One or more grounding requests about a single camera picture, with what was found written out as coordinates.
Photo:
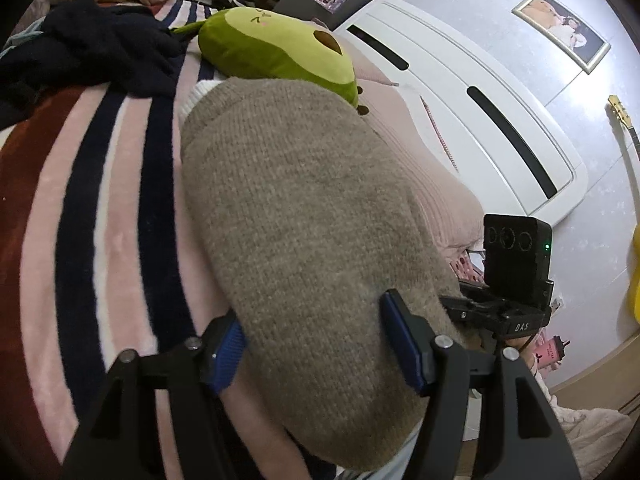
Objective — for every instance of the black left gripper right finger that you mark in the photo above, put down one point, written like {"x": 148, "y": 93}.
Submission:
{"x": 520, "y": 437}

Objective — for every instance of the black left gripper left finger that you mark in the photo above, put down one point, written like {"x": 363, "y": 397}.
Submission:
{"x": 161, "y": 416}

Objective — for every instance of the taupe knit sweater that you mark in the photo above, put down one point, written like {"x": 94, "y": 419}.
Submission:
{"x": 307, "y": 219}

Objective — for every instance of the right hand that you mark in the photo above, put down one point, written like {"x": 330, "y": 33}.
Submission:
{"x": 526, "y": 347}

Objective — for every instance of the white knit right sleeve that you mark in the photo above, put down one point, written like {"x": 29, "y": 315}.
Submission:
{"x": 595, "y": 435}

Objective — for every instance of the pink knit pillow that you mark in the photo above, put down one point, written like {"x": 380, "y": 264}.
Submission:
{"x": 452, "y": 213}

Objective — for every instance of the white bed headboard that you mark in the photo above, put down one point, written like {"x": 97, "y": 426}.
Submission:
{"x": 481, "y": 122}

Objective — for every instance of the striped star fleece blanket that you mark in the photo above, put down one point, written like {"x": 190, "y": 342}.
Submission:
{"x": 97, "y": 256}

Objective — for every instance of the green avocado plush toy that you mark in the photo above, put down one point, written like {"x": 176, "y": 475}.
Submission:
{"x": 250, "y": 43}

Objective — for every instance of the dark navy garment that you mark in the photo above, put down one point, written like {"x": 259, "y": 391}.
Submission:
{"x": 82, "y": 44}

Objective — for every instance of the black camera box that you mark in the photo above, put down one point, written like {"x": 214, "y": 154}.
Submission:
{"x": 517, "y": 252}

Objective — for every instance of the framed wall photo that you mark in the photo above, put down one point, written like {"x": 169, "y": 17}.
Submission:
{"x": 565, "y": 29}

